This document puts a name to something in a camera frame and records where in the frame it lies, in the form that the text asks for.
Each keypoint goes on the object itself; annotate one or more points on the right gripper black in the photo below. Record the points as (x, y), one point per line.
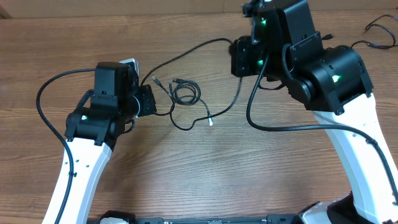
(244, 55)

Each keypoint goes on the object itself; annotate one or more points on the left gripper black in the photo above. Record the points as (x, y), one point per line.
(148, 106)

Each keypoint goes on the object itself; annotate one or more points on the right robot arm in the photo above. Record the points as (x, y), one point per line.
(335, 86)

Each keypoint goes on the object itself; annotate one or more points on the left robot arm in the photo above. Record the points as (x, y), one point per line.
(92, 129)

